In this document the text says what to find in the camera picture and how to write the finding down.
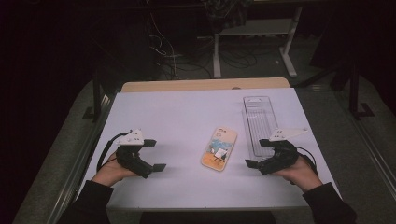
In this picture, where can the printed orange phone case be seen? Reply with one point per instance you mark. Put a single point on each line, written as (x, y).
(219, 149)

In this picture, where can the clear plastic box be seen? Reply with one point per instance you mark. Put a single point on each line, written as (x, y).
(260, 124)

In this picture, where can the light wooden board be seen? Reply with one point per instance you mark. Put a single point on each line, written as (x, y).
(186, 85)

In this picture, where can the person's left hand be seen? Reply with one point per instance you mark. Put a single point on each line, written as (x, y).
(110, 172)

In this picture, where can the white metal desk frame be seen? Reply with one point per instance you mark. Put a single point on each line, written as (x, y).
(258, 28)

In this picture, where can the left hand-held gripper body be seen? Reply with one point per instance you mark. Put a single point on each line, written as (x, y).
(134, 160)

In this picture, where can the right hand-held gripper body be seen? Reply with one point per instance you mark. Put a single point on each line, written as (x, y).
(283, 157)

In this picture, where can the silver metal rail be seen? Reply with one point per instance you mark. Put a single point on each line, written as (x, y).
(370, 149)
(79, 168)

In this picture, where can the dark plaid cloth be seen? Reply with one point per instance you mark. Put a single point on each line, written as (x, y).
(225, 14)

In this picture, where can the black metal stand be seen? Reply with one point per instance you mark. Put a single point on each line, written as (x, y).
(355, 93)
(97, 99)

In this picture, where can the person's right hand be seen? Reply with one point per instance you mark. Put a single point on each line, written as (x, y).
(302, 175)

